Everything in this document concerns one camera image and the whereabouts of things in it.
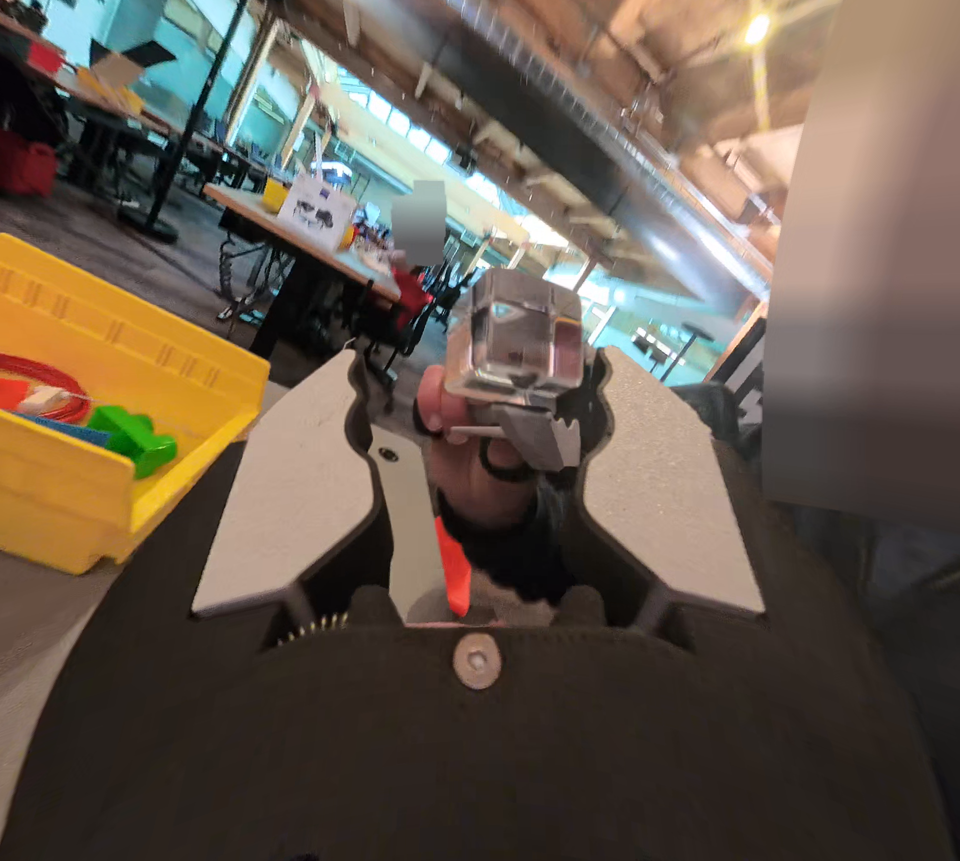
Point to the person's right hand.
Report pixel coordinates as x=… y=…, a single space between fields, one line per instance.
x=480 y=486

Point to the blue flat piece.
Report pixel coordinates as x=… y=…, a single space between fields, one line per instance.
x=67 y=430

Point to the clear acrylic cube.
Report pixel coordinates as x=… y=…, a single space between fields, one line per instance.
x=517 y=336

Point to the silver air duct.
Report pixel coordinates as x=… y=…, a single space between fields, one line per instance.
x=570 y=96

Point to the wooden work table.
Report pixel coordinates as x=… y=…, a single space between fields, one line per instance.
x=315 y=257

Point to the black floor pole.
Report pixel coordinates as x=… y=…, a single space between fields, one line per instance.
x=195 y=103

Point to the ceiling lamp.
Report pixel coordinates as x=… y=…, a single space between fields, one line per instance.
x=757 y=28

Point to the yellow plastic bin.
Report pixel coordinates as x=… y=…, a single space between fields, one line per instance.
x=150 y=351

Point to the green plastic block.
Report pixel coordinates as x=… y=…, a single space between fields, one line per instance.
x=135 y=437

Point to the white printed box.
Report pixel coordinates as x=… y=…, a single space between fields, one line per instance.
x=315 y=212

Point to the open cardboard box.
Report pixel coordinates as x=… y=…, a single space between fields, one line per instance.
x=127 y=62

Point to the red storage box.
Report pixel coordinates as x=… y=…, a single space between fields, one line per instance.
x=26 y=163

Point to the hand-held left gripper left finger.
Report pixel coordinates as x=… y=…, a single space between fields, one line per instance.
x=300 y=486

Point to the small yellow container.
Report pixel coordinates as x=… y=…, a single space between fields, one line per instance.
x=274 y=195

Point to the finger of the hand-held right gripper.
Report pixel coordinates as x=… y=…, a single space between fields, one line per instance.
x=544 y=437

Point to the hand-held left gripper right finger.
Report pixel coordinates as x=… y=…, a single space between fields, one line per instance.
x=667 y=493

